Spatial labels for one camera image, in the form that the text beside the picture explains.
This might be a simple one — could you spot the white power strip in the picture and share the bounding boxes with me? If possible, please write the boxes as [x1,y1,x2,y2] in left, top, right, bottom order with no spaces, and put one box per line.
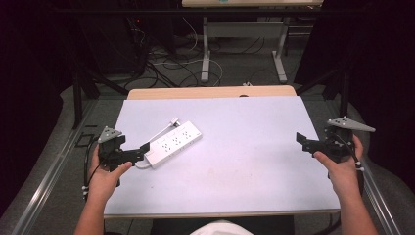
[143,120,204,170]

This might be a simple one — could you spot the person's left hand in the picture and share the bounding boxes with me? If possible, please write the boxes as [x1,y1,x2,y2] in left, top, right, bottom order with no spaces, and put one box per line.
[87,144,134,201]

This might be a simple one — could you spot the person's dark trousers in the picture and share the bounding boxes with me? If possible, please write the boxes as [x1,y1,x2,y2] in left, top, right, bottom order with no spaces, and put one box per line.
[150,214,296,235]

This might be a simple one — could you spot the black curtain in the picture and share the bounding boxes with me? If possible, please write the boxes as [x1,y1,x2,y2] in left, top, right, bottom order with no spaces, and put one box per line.
[295,0,415,194]
[0,0,79,216]

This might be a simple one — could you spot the black equipment cabinet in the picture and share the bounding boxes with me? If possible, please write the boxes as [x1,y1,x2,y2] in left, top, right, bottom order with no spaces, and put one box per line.
[76,14,150,77]

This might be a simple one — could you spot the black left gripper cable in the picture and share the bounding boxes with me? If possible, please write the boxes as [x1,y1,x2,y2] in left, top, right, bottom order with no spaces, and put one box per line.
[81,136,102,201]

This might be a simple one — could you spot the person's white shirt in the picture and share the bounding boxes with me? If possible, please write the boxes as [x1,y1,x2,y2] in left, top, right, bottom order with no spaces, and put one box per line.
[190,219,254,235]

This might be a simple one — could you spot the tangle of floor cables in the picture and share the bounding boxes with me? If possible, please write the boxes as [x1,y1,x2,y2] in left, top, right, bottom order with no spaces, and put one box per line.
[125,16,265,89]

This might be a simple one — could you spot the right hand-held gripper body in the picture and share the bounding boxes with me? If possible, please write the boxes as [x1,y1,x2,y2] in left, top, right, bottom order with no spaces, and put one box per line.
[321,116,377,164]

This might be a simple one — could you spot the white desk with metal legs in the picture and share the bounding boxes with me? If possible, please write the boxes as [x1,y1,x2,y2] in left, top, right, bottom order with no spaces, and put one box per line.
[181,0,325,84]

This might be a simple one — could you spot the pale lavender table mat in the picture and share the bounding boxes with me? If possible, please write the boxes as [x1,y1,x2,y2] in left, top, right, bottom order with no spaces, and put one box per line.
[103,95,342,219]

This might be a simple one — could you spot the white power cable with plug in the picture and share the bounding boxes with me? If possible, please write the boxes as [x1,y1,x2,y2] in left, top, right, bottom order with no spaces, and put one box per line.
[134,117,182,170]

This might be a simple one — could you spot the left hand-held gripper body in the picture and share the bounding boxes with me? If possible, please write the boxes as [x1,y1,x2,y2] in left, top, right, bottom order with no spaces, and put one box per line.
[97,126,127,172]

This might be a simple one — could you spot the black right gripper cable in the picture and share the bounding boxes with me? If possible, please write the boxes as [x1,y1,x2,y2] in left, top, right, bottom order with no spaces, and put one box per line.
[336,132,366,197]

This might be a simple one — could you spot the black metal stand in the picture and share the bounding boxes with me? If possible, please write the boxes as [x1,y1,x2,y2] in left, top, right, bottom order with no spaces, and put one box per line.
[71,70,130,129]
[295,67,351,119]

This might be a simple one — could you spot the person's right hand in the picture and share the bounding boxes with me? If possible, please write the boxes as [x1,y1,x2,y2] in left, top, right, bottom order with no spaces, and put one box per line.
[312,134,365,197]

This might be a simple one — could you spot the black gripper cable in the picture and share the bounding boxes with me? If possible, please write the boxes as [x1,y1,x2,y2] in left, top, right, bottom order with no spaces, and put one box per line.
[336,132,366,197]
[81,136,102,201]

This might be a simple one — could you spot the aluminium rail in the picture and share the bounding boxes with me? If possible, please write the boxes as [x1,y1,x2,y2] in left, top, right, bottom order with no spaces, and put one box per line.
[357,156,403,235]
[11,99,99,235]

